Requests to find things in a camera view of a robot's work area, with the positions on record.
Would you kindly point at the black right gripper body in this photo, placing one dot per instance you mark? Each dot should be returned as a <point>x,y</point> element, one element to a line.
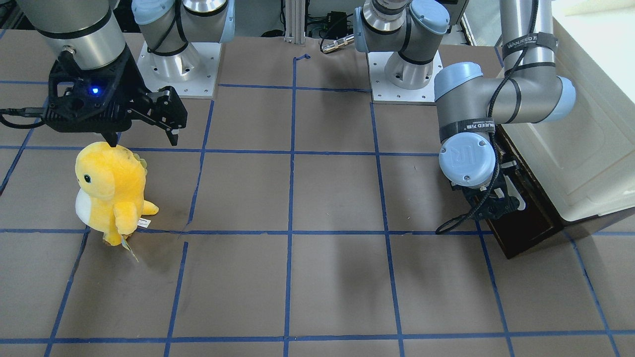
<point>133,81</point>

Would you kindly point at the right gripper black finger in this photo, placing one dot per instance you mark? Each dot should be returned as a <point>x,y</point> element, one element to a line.
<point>164,109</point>
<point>111,137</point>

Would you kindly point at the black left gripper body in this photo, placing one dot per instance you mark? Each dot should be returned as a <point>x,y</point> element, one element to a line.
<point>497,204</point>

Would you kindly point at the dark wooden drawer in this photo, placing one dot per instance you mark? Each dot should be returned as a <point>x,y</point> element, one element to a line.
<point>517,232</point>

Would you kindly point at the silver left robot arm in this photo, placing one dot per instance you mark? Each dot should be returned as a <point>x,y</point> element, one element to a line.
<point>470,105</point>

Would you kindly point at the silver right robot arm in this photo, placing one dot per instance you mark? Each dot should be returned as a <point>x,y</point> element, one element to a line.
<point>89,28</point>

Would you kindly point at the yellow plush dinosaur toy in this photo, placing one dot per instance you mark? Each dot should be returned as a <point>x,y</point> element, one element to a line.
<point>111,196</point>

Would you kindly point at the white cabinet box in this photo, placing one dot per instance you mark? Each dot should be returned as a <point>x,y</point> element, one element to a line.
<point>586,161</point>

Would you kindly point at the black power adapter box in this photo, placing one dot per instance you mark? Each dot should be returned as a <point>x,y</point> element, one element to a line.
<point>336,21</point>

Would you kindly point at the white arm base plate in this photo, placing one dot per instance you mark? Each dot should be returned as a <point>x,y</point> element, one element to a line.
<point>192,73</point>
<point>395,81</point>

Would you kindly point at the aluminium frame post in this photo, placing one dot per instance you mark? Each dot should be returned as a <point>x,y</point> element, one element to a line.
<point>295,19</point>

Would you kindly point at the silver cable connector plug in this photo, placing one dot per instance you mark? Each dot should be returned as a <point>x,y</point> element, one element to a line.
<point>332,45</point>

